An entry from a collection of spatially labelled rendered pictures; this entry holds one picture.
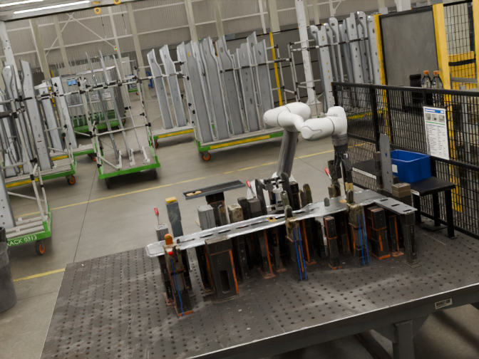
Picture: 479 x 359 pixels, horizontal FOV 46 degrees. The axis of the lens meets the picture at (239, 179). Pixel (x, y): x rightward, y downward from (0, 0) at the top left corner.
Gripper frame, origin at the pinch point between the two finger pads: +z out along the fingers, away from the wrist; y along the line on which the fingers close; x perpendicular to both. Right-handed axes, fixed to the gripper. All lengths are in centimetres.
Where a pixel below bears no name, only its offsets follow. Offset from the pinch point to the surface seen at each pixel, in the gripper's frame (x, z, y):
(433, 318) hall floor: 57, 113, -15
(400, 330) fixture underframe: -11, 59, 68
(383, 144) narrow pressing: 26.6, -14.2, 0.3
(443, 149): 54, -8, 16
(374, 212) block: 4.5, 15.5, 23.2
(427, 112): 54, -28, 3
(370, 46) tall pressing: 391, -30, -690
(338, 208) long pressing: -10.0, 13.1, 9.2
